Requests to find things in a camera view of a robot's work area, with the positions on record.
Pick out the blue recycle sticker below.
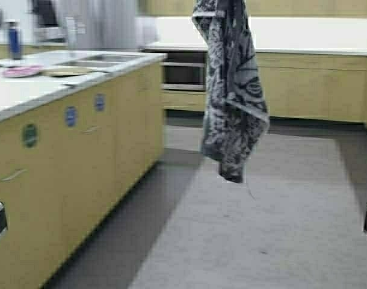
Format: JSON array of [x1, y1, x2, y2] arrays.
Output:
[[64, 106, 78, 127], [94, 93, 106, 111]]

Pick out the blue water bottle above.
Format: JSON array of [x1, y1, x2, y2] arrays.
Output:
[[7, 20, 22, 60]]

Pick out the pink plate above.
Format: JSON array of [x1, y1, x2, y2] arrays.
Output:
[[2, 66, 43, 78]]

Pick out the blue recycle sticker near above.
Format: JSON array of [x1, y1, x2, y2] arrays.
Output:
[[64, 106, 78, 127]]

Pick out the grey floral patterned cloth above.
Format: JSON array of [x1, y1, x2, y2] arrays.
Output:
[[192, 1, 270, 183]]

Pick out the back wall wooden cabinets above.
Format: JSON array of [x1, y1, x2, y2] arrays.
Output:
[[141, 45, 367, 142]]

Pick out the blue recycle sticker far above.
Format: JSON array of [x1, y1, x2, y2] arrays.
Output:
[[94, 93, 106, 111]]

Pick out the island steel sink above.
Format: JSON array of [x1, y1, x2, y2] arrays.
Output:
[[55, 52, 144, 69]]

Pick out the island chrome faucet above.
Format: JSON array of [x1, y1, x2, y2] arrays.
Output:
[[65, 15, 86, 51]]

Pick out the brown cardboard sheet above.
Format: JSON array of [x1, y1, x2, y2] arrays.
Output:
[[41, 67, 99, 77]]

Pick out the built-in steel oven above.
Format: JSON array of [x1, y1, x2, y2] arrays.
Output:
[[162, 51, 206, 92]]

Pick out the wooden kitchen island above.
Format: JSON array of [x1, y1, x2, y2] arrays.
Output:
[[0, 51, 166, 288]]

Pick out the green compost sticker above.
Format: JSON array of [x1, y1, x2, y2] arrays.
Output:
[[22, 123, 39, 148]]

